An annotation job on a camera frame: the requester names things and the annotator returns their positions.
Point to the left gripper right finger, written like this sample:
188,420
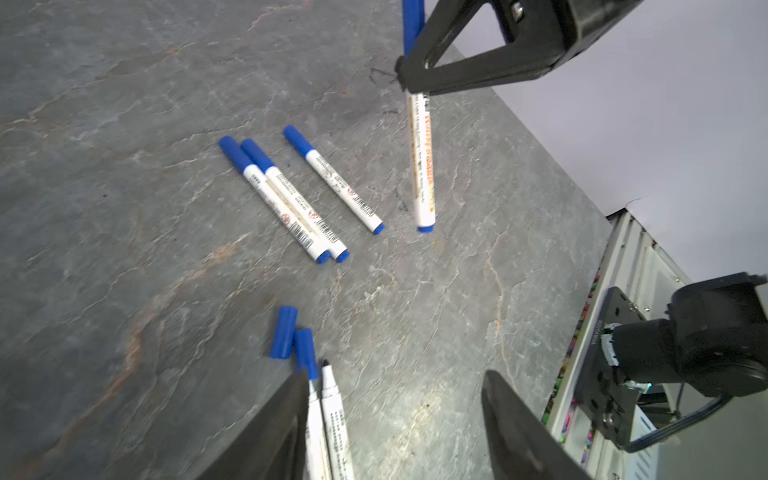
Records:
519,445

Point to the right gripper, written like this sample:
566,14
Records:
517,41

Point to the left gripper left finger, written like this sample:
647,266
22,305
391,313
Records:
273,444

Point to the whiteboard marker pen four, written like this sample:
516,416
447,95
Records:
413,16

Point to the blue pen cap four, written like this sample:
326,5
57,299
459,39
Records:
317,457

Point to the whiteboard marker pen three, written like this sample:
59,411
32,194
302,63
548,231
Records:
334,180

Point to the whiteboard marker pen two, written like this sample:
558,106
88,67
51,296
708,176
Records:
299,204

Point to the whiteboard marker pen one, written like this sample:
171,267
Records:
313,246

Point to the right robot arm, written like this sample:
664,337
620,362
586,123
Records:
714,336

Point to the whiteboard marker pen five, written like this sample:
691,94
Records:
335,426

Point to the blue pen cap five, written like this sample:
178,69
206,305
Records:
283,338

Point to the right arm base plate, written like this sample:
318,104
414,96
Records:
624,354

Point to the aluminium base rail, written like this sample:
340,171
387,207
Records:
641,268

